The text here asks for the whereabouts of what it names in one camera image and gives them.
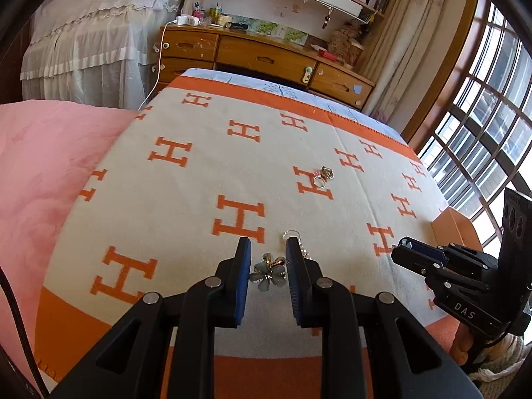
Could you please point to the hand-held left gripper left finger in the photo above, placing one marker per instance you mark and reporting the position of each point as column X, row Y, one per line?
column 245, row 282

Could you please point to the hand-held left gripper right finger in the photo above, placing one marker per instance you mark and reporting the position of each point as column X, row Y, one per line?
column 293, row 286

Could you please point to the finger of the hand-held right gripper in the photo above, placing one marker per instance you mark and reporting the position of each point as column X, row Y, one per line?
column 428, row 250
column 415, row 259

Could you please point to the pale flower hair clip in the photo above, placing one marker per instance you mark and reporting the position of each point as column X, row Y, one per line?
column 266, row 278

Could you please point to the person's right forearm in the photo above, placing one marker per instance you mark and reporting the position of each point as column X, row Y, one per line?
column 509, row 357

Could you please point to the person's right hand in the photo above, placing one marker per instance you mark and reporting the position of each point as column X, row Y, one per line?
column 462, row 341

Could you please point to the silver hoop pearl charm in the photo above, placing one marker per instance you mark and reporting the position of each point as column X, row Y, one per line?
column 306, row 253

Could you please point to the orange and cream patterned blanket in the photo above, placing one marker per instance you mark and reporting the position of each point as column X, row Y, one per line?
column 187, row 199

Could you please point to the barred window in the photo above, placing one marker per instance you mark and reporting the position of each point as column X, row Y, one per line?
column 478, row 133

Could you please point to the wooden window trim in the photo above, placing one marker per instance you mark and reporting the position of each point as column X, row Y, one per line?
column 440, row 70

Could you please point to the light blue bed sheet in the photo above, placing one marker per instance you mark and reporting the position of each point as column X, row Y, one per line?
column 291, row 91

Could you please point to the pale curtain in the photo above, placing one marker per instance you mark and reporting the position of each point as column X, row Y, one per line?
column 390, row 50

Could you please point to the green drawer hook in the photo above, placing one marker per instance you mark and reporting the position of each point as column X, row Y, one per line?
column 306, row 75

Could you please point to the small red box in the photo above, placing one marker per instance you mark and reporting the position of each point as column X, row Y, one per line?
column 330, row 55

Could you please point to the wooden desk with drawers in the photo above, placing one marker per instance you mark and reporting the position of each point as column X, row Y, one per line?
column 257, row 54

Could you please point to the pink bed cover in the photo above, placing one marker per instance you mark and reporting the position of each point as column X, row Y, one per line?
column 41, row 174

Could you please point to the floral bag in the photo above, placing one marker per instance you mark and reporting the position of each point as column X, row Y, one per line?
column 343, row 35

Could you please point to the hanging keys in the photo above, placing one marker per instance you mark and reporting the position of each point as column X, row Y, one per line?
column 327, row 20

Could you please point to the green leaf picture cards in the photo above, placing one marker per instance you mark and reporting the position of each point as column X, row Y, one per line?
column 266, row 28

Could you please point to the black flashlight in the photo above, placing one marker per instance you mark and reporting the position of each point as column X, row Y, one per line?
column 237, row 26

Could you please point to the white charger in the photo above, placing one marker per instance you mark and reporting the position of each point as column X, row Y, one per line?
column 185, row 20

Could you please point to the group of small bottles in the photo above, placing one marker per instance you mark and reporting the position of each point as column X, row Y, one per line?
column 208, row 13

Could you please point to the wooden bookshelf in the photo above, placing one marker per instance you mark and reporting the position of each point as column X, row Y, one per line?
column 266, row 8

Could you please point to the white lace furniture cover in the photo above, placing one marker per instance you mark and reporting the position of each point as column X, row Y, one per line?
column 95, row 29

